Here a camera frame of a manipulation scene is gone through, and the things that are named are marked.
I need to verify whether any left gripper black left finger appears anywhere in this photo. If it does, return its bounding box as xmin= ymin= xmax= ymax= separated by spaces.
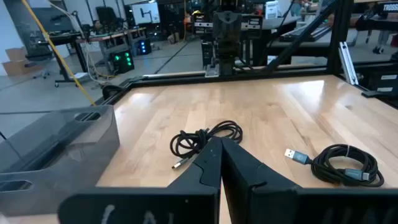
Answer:
xmin=58 ymin=136 xmax=223 ymax=224

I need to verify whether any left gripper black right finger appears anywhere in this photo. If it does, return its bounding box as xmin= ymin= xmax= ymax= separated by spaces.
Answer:
xmin=221 ymin=137 xmax=398 ymax=224

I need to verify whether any black USB cable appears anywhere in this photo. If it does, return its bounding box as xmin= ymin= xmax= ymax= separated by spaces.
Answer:
xmin=169 ymin=120 xmax=244 ymax=170

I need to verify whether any black cable with grey-blue plugs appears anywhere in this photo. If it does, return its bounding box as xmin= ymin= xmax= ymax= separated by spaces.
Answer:
xmin=284 ymin=144 xmax=386 ymax=188

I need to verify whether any translucent grey plastic bin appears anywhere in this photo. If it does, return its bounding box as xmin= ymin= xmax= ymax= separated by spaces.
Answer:
xmin=0 ymin=105 xmax=121 ymax=217

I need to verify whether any computer tower with green lights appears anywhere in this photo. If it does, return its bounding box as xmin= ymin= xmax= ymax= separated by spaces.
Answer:
xmin=109 ymin=49 xmax=136 ymax=75

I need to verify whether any computer tower with blue lights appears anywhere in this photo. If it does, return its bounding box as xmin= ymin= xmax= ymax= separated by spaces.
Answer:
xmin=137 ymin=38 xmax=153 ymax=55

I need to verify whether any black box with white labels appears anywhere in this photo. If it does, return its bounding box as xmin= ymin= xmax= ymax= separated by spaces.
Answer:
xmin=356 ymin=63 xmax=398 ymax=93

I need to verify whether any background work desk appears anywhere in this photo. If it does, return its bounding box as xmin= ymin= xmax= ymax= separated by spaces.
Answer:
xmin=39 ymin=27 xmax=147 ymax=88

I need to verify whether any white screen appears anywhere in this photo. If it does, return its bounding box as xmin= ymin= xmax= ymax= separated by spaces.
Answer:
xmin=131 ymin=2 xmax=161 ymax=26

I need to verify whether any brown cardboard box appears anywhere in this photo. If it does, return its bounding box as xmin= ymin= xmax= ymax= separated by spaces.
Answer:
xmin=1 ymin=46 xmax=44 ymax=77

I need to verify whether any silver aluminium bracket bar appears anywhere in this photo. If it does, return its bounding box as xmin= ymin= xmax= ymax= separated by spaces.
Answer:
xmin=338 ymin=41 xmax=359 ymax=86

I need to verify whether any white hanging cable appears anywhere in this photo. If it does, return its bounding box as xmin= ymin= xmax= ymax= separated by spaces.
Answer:
xmin=46 ymin=0 xmax=113 ymax=85

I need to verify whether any black aluminium table frame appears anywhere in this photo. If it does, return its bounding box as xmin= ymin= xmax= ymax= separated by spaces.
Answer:
xmin=101 ymin=0 xmax=398 ymax=108

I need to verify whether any yellow cable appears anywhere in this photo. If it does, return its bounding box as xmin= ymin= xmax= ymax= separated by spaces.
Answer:
xmin=21 ymin=0 xmax=96 ymax=106

